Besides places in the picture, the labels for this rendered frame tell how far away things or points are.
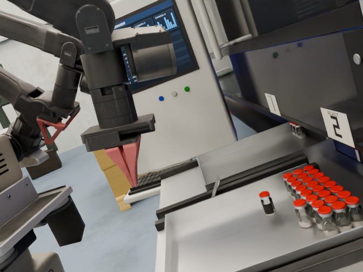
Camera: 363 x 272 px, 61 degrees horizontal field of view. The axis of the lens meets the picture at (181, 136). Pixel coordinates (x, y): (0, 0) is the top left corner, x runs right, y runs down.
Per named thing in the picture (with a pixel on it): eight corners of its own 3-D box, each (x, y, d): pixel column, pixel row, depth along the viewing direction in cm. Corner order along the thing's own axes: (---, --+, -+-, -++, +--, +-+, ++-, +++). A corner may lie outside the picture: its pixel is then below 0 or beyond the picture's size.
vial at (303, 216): (309, 219, 55) (302, 197, 54) (315, 225, 53) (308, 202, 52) (297, 223, 55) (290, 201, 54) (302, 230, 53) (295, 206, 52)
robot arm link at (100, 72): (80, 50, 45) (75, 46, 39) (126, 41, 46) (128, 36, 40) (92, 96, 46) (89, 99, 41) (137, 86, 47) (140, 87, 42)
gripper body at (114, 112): (155, 133, 42) (142, 79, 41) (82, 148, 42) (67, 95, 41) (156, 124, 49) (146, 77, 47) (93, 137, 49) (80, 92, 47)
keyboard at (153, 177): (222, 155, 129) (220, 149, 128) (222, 167, 116) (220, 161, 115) (137, 181, 137) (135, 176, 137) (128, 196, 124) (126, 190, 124)
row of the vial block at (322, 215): (296, 190, 66) (290, 171, 65) (341, 235, 48) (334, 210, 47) (287, 194, 66) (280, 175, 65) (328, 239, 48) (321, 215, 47)
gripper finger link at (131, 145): (149, 190, 44) (133, 128, 42) (100, 201, 44) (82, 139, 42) (151, 174, 51) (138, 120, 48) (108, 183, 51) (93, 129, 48)
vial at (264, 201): (274, 209, 62) (268, 190, 61) (277, 214, 60) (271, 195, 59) (263, 212, 62) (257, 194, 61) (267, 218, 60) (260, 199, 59)
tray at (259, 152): (294, 130, 102) (291, 120, 102) (336, 150, 77) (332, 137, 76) (199, 165, 104) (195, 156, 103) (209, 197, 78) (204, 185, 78)
